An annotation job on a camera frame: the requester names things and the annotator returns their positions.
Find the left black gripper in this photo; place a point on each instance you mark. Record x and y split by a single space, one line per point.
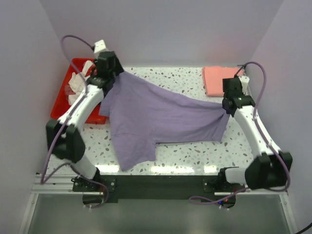
115 72

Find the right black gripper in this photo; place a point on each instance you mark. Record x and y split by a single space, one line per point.
226 105

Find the lavender t-shirt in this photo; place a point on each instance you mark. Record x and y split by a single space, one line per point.
142 115

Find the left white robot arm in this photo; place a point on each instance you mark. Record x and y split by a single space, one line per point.
64 140

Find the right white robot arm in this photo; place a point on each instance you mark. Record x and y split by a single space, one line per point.
270 166

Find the dusty pink t-shirt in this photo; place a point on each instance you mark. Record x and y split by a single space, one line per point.
67 78

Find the folded salmon t-shirt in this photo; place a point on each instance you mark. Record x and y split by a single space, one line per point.
213 77

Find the white t-shirt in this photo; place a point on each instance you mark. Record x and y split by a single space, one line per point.
76 84

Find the red plastic bin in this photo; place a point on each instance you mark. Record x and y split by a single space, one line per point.
61 105

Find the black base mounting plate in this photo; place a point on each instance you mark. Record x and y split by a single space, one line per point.
198 189

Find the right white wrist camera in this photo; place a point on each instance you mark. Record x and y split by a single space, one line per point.
244 82

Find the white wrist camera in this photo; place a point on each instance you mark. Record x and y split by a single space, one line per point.
244 82
99 47

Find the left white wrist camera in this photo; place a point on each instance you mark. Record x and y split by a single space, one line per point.
99 47

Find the right aluminium rail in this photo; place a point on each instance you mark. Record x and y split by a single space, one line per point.
264 134

